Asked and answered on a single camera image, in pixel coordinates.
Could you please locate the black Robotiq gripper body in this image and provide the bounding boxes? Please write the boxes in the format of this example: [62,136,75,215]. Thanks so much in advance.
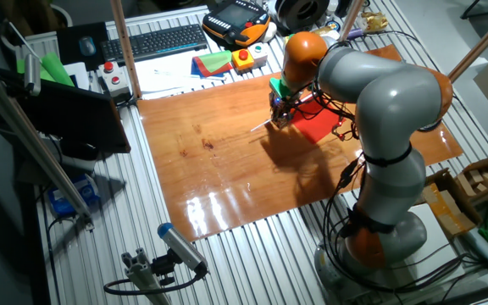
[269,91,298,118]

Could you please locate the red flag with white stick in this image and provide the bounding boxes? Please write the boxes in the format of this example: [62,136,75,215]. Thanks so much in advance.
[250,91,347,145]

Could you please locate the green flag with white stick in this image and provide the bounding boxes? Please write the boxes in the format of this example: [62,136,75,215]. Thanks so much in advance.
[8,20,75,88]

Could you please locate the green wrist adapter plate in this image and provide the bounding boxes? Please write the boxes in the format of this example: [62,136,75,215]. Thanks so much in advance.
[268,76,298,101]

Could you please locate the white box with green button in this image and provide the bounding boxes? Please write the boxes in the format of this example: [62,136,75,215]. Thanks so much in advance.
[247,42,269,69]

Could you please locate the yellow box with red button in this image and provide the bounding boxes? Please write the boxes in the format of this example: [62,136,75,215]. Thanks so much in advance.
[231,48,256,72]

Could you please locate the orange wooden board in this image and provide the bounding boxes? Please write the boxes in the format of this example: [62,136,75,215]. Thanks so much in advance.
[136,44,465,243]

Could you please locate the white egg-shaped object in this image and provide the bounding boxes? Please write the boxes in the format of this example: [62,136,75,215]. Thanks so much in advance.
[260,20,278,43]

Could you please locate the folded green red blue flags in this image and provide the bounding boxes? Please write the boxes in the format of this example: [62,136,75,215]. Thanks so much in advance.
[191,49,234,80]

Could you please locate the black round reel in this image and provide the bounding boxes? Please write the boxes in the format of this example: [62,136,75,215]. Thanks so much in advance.
[275,0,332,33]

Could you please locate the black orange teach pendant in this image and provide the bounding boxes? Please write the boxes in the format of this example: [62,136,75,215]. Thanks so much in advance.
[202,0,272,47]

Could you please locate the white paper sheets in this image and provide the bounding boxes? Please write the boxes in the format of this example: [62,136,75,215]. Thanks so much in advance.
[133,54,236,101]

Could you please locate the black keyboard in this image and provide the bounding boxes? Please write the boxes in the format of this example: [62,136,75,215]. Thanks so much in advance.
[99,23,209,64]

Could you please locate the white box two red buttons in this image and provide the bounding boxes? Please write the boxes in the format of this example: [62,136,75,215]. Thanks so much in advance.
[97,60,131,98]

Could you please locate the wooden pole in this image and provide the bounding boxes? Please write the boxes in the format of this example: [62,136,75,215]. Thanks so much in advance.
[110,0,143,99]
[446,2,488,84]

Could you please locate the flat brown cardboard box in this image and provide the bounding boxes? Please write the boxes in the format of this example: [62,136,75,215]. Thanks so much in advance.
[421,181,478,238]

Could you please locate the dark computer mouse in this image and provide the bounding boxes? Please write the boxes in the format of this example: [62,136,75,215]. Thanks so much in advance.
[78,36,97,58]

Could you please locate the black monitor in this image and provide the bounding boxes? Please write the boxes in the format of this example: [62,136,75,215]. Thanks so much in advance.
[0,67,132,154]

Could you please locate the cardboard box with wooden blocks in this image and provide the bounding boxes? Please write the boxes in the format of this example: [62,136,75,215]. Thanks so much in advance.
[438,154,488,225]

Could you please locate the black mouse pad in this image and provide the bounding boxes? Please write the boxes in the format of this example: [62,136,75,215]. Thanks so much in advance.
[55,21,110,72]

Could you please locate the blue plastic packet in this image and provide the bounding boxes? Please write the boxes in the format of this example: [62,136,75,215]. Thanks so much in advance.
[47,173,101,219]

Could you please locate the white tube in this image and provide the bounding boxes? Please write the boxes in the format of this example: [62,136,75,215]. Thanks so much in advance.
[459,228,488,275]

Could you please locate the aluminium beam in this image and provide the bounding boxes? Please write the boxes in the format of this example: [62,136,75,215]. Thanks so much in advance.
[0,58,95,232]

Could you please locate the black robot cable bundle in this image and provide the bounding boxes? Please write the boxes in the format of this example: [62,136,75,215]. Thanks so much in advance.
[288,29,482,297]

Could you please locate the silver camera with blue cap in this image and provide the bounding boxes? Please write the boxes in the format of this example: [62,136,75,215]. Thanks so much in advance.
[157,222,209,275]

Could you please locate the aluminium profile post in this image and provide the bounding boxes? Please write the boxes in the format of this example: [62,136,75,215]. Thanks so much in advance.
[120,247,173,305]

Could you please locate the black camera cable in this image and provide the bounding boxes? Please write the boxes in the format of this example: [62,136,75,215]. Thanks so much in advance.
[103,266,208,297]

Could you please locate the grey cylindrical camera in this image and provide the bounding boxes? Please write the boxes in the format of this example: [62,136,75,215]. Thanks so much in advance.
[23,53,42,97]

